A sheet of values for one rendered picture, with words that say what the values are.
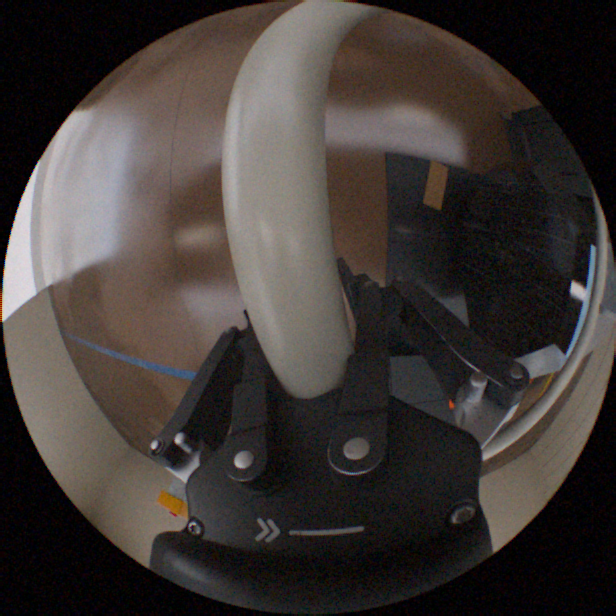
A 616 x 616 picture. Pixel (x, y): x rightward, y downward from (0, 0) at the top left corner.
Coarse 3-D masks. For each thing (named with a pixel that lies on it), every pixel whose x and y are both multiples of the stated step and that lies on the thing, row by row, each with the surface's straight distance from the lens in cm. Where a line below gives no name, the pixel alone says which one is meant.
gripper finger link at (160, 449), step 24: (216, 360) 12; (240, 360) 14; (192, 384) 11; (216, 384) 11; (192, 408) 10; (216, 408) 11; (168, 432) 10; (192, 432) 9; (216, 432) 10; (168, 456) 9
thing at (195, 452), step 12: (180, 432) 9; (180, 444) 9; (192, 444) 9; (204, 444) 9; (180, 456) 9; (192, 456) 9; (204, 456) 9; (168, 468) 10; (180, 468) 9; (192, 468) 9
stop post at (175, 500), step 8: (176, 480) 105; (176, 488) 103; (184, 488) 101; (160, 496) 103; (168, 496) 101; (176, 496) 102; (184, 496) 101; (160, 504) 103; (168, 504) 101; (176, 504) 99; (184, 504) 99; (176, 512) 98; (184, 512) 101
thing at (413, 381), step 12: (396, 360) 132; (408, 360) 134; (420, 360) 136; (396, 372) 123; (408, 372) 125; (420, 372) 127; (432, 372) 130; (396, 384) 116; (408, 384) 118; (420, 384) 120; (432, 384) 122; (396, 396) 110; (408, 396) 111; (420, 396) 113; (432, 396) 115; (444, 396) 118; (420, 408) 108; (432, 408) 110; (444, 408) 112; (444, 420) 107
